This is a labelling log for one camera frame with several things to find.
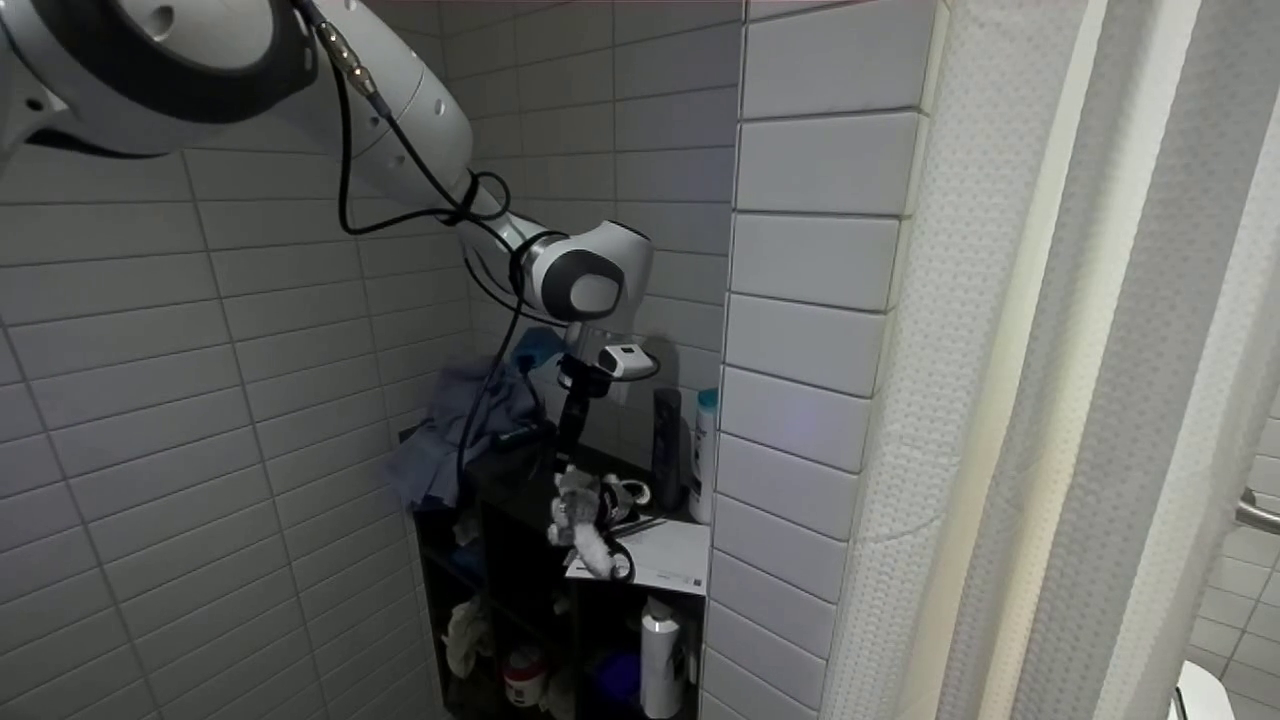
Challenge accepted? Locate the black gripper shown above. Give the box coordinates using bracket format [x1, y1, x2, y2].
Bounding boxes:
[549, 350, 621, 512]

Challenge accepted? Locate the white plush doll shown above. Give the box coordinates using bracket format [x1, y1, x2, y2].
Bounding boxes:
[544, 460, 640, 584]

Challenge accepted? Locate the black open shelf cabinet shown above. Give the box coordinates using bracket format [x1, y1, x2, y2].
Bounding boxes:
[406, 434, 710, 720]

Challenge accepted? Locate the dark shower gel bottle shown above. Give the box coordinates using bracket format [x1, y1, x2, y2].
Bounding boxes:
[648, 383, 690, 521]

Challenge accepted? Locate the white paper sheet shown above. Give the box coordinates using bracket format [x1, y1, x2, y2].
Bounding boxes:
[562, 512, 710, 600]

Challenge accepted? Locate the white bottle with blue cap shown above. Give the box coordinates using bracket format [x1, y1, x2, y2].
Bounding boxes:
[685, 383, 725, 529]

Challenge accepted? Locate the blue towel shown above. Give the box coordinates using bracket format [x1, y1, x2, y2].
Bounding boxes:
[379, 350, 566, 521]

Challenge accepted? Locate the white cloth on shelf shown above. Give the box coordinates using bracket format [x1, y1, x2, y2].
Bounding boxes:
[437, 598, 493, 685]

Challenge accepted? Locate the plain white bottle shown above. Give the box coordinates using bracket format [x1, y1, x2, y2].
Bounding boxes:
[636, 598, 687, 720]

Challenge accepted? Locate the blue item on shelf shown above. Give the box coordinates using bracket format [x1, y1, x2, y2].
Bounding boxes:
[587, 645, 648, 713]

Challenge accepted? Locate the red and white container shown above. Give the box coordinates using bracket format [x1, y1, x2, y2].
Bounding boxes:
[501, 645, 551, 713]

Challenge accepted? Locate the white shower curtain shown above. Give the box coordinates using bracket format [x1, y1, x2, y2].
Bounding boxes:
[814, 0, 1280, 720]

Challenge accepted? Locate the white toilet edge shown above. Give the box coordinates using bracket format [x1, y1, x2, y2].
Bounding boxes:
[1166, 658, 1235, 720]

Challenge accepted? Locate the blue wrist mount plate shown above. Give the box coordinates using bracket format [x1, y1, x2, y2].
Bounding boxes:
[507, 326, 566, 380]

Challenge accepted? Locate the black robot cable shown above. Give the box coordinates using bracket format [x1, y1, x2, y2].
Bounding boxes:
[294, 0, 534, 485]

